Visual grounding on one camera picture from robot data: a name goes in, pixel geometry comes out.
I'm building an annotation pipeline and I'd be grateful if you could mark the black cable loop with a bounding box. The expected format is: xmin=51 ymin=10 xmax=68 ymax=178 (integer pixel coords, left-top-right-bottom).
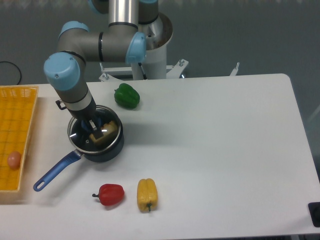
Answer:
xmin=0 ymin=60 xmax=23 ymax=86

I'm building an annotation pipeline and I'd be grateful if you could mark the toy bread slice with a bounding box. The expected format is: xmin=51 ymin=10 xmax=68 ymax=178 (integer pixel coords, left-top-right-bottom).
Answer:
xmin=89 ymin=120 xmax=119 ymax=148

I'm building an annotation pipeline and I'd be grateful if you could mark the yellow plastic basket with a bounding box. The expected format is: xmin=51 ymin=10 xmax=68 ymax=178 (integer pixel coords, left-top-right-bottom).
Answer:
xmin=0 ymin=85 xmax=39 ymax=193

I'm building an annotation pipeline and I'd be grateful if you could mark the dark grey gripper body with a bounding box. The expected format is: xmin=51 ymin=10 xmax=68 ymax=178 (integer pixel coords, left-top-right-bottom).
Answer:
xmin=55 ymin=98 xmax=97 ymax=122

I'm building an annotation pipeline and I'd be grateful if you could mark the brown egg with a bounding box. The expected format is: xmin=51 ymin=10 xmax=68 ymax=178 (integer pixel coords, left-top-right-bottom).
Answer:
xmin=7 ymin=151 xmax=22 ymax=170

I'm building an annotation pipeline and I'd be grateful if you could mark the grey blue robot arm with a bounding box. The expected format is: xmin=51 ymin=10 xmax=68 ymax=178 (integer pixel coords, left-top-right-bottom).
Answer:
xmin=43 ymin=0 xmax=159 ymax=139

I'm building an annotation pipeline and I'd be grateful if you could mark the yellow bell pepper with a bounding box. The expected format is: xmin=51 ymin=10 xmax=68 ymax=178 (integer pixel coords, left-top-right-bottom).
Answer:
xmin=136 ymin=178 xmax=158 ymax=212

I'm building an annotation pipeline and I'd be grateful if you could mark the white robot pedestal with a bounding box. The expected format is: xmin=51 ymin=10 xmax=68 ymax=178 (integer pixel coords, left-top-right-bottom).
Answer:
xmin=98 ymin=12 xmax=241 ymax=82

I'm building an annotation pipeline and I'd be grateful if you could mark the black object table corner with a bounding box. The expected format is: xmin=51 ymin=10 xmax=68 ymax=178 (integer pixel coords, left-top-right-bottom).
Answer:
xmin=308 ymin=202 xmax=320 ymax=228

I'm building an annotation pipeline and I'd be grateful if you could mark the dark pot blue handle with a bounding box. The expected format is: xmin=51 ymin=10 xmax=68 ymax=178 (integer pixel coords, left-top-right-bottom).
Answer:
xmin=33 ymin=108 xmax=125 ymax=193

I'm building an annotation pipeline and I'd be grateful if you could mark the red bell pepper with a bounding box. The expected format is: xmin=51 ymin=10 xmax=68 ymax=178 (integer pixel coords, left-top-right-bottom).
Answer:
xmin=92 ymin=183 xmax=125 ymax=206

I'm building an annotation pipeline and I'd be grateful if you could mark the glass lid blue knob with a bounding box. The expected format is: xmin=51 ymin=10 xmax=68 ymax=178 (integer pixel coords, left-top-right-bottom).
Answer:
xmin=67 ymin=105 xmax=123 ymax=155

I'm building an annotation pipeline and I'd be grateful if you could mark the green bell pepper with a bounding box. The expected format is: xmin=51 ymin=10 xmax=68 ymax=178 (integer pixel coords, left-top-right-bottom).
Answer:
xmin=114 ymin=83 xmax=140 ymax=109

